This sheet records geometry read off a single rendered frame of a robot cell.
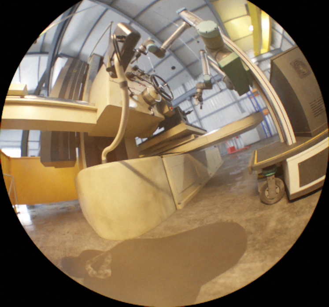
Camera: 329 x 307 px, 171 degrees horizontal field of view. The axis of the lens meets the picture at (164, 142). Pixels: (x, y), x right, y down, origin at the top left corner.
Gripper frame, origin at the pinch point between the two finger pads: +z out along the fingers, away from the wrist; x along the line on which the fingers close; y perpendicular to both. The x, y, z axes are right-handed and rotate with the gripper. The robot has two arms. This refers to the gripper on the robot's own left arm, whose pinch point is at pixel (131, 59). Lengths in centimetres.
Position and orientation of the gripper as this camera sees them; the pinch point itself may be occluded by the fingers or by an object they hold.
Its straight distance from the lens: 140.2
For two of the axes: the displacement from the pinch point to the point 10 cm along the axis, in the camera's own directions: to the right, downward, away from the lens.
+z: -7.5, 3.5, 5.7
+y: -6.1, -0.1, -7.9
